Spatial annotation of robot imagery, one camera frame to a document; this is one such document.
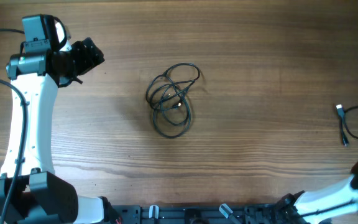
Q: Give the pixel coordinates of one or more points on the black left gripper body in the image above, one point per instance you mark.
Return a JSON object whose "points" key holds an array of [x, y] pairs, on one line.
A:
{"points": [[78, 61]]}

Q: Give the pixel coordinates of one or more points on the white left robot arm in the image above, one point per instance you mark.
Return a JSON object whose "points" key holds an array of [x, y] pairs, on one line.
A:
{"points": [[30, 191]]}

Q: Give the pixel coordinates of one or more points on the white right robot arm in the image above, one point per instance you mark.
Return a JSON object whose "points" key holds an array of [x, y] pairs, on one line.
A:
{"points": [[317, 206]]}

